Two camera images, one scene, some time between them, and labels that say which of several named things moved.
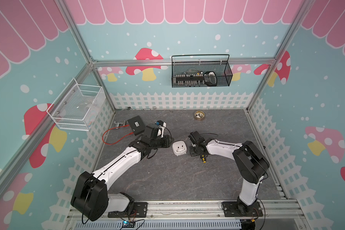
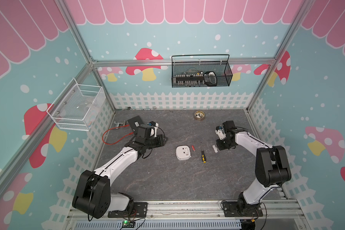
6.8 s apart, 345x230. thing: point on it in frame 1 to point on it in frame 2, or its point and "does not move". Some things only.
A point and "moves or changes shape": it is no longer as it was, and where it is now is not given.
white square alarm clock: [179, 147] moves or changes shape
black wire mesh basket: [201, 74] does not move
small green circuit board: [127, 224] does not move
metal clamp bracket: [117, 124] does not move
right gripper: [191, 152] to [218, 141]
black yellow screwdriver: [203, 159] does not move
